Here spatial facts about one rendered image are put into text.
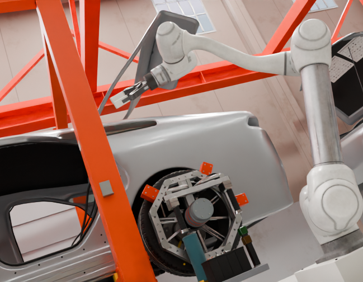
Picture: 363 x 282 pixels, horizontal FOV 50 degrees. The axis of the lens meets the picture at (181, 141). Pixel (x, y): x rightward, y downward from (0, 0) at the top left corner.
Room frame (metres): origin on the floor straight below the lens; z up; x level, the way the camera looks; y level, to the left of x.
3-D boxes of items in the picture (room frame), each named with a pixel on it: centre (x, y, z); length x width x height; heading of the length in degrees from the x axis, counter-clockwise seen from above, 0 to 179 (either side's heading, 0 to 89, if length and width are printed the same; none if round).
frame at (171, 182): (2.43, 0.09, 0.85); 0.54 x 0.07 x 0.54; 111
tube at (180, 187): (2.28, 0.14, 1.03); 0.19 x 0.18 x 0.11; 21
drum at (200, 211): (2.36, 0.07, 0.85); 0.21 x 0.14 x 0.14; 21
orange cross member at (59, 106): (3.48, 1.00, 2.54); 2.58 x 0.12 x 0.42; 21
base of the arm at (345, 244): (1.56, -0.43, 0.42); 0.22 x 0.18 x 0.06; 117
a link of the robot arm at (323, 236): (1.54, -0.41, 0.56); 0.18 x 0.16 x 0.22; 174
